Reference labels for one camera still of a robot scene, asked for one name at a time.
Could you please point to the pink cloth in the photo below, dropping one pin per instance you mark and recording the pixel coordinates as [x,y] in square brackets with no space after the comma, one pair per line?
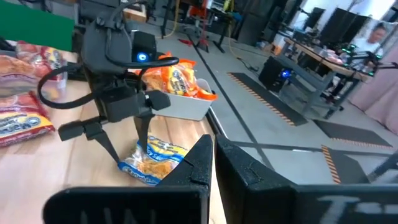
[382,102]

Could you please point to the dark cabinet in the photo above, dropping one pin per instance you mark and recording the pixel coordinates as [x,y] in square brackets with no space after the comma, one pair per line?
[258,21]

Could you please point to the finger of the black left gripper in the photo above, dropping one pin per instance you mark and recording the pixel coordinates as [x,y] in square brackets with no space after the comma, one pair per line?
[101,137]
[143,130]

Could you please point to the person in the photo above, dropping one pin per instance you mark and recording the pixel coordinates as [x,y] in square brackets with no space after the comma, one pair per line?
[370,43]

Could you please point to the wooden crate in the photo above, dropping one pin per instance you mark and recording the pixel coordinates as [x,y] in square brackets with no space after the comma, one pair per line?
[135,14]

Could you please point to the black computer with blue light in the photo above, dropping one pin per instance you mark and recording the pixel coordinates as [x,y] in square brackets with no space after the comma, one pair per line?
[270,74]

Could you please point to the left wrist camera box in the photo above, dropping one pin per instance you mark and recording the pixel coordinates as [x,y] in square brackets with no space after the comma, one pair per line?
[144,43]

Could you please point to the black hazard-striped floor mat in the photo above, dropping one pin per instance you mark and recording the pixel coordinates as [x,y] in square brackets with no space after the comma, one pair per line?
[270,102]
[348,165]
[351,133]

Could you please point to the blue ramen pack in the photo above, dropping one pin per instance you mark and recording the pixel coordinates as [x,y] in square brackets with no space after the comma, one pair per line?
[155,165]

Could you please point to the wooden workbench with grey legs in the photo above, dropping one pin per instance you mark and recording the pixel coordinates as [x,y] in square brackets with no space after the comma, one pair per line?
[311,77]

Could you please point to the black idle robot arm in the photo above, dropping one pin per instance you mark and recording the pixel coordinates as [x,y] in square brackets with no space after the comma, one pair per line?
[349,51]
[382,65]

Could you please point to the black monitor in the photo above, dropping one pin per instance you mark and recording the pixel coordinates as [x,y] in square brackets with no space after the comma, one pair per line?
[343,26]
[314,18]

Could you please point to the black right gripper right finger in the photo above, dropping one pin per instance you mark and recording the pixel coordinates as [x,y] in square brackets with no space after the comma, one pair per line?
[280,205]

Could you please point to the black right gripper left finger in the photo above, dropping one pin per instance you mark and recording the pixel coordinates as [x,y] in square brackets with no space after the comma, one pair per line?
[140,205]

